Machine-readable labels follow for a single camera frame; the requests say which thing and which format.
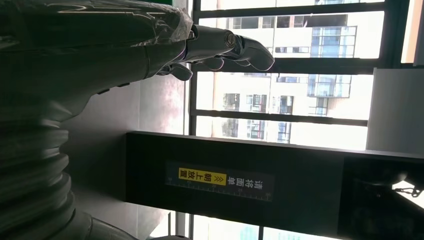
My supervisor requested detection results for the black inbound scanner machine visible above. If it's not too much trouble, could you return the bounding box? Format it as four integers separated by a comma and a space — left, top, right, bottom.
125, 130, 424, 240

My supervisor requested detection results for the black yellow label sticker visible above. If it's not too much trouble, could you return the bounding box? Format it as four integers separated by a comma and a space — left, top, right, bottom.
165, 161, 275, 203

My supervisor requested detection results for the building outside window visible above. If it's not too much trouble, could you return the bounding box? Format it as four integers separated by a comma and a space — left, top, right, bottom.
195, 0, 412, 240

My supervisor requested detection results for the dark window frame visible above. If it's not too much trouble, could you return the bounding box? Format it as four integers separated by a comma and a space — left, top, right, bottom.
187, 0, 415, 240

